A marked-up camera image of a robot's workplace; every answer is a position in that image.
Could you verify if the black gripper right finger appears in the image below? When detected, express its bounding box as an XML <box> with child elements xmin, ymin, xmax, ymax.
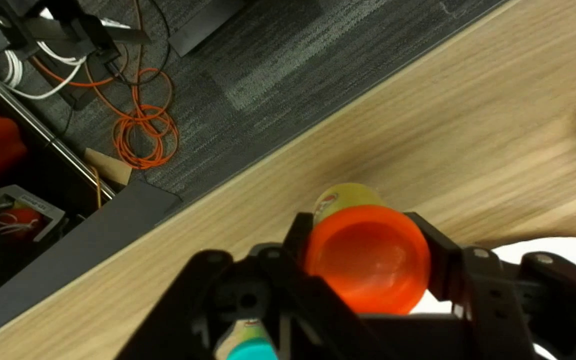
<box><xmin>401</xmin><ymin>209</ymin><xmax>467</xmax><ymax>303</ymax></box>

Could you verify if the tan paper cone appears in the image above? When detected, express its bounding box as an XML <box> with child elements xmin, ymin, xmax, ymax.
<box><xmin>82</xmin><ymin>145</ymin><xmax>134</xmax><ymax>188</ymax></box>

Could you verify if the white paper plate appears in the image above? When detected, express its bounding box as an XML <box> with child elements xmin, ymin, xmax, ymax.
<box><xmin>409</xmin><ymin>234</ymin><xmax>576</xmax><ymax>360</ymax></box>

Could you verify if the orange floor cable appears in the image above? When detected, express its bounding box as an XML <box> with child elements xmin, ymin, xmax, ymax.
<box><xmin>29</xmin><ymin>0</ymin><xmax>181</xmax><ymax>173</ymax></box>

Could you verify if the teal lid dough tub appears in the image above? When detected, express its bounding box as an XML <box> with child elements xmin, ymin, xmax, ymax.
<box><xmin>214</xmin><ymin>316</ymin><xmax>279</xmax><ymax>360</ymax></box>

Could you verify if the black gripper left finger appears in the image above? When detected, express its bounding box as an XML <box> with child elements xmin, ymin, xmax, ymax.
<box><xmin>279</xmin><ymin>209</ymin><xmax>317</xmax><ymax>270</ymax></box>

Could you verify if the orange lid dough tub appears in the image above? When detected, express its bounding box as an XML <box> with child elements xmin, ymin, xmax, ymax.
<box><xmin>301</xmin><ymin>182</ymin><xmax>431</xmax><ymax>318</ymax></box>

